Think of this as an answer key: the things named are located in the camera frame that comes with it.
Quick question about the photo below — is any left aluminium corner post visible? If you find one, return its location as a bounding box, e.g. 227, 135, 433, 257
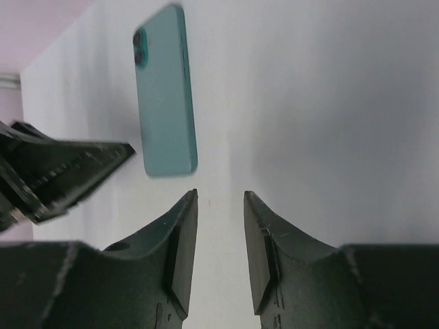
0, 73, 21, 90

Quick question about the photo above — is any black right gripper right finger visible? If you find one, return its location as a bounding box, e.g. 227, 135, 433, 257
244, 191, 438, 328

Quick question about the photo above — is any teal blue phone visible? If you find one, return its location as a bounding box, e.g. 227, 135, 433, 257
132, 3, 198, 178

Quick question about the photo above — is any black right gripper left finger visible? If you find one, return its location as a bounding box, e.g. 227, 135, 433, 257
1, 189, 198, 328

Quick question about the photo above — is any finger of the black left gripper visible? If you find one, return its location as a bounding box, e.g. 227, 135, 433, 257
1, 121, 136, 231

